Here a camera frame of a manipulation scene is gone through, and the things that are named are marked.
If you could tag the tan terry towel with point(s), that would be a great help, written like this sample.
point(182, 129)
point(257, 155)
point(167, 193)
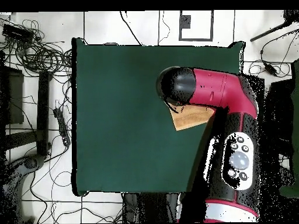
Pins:
point(191, 119)

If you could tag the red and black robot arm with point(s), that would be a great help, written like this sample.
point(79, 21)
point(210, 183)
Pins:
point(222, 88)

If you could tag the dark flat panel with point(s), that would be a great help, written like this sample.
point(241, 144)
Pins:
point(15, 98)
point(282, 105)

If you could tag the dark green tablecloth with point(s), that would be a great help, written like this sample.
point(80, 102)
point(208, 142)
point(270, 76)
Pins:
point(116, 140)

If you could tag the black power strip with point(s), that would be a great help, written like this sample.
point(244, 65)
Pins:
point(62, 127)

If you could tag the black floor bar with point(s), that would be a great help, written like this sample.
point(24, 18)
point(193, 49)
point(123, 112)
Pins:
point(43, 112)

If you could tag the grey chair base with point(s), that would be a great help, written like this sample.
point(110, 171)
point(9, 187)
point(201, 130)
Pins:
point(31, 162)

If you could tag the black tripod leg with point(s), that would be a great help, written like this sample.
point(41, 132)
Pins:
point(268, 31)

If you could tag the black power brick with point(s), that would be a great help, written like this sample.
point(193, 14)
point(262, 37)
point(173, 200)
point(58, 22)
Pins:
point(17, 32)

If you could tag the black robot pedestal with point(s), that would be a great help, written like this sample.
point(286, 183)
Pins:
point(151, 207)

